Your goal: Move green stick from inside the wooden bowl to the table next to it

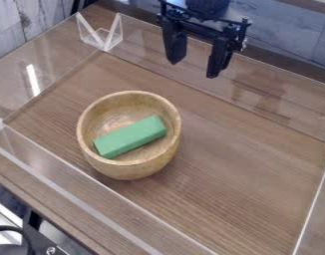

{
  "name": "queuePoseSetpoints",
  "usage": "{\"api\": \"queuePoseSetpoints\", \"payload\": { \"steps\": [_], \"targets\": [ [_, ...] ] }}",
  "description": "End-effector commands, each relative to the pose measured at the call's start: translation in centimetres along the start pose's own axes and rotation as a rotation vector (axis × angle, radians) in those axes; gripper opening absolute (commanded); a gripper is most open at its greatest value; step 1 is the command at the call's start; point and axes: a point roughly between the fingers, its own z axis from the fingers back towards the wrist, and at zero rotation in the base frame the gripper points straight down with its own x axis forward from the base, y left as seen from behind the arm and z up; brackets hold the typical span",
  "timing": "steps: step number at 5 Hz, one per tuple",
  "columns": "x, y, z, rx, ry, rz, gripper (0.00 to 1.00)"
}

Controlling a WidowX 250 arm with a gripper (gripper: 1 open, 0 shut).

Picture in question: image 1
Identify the black metal table leg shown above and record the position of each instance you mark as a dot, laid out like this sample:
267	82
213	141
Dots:
42	244

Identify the clear acrylic corner bracket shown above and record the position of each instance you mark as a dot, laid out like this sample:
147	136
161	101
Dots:
102	38

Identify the green rectangular stick block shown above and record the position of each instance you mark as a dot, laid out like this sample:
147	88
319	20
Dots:
131	137

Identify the round wooden bowl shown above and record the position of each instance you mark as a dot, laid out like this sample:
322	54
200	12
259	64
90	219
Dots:
119	110

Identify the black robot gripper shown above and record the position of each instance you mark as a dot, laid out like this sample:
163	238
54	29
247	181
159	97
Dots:
209	19

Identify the clear acrylic enclosure wall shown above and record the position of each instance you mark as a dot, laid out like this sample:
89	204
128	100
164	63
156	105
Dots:
243	190

